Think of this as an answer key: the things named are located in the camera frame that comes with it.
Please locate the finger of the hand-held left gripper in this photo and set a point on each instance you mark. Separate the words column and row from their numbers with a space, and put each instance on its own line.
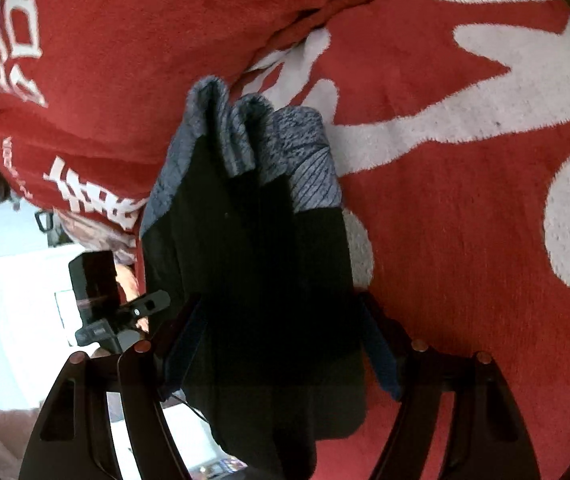
column 152, row 302

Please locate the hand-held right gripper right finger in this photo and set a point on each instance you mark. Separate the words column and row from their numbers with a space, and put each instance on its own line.
column 380, row 355

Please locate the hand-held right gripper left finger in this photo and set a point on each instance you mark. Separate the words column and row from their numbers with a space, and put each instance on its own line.
column 185, row 350

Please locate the black and grey sock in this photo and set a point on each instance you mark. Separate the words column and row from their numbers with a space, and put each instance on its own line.
column 245, row 260

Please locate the person's left hand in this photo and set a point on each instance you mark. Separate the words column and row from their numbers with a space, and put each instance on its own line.
column 127, row 285

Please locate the small black object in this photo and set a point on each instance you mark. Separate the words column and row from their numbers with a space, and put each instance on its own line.
column 45, row 221

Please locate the red printed blanket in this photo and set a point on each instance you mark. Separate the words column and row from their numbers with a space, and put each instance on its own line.
column 440, row 185

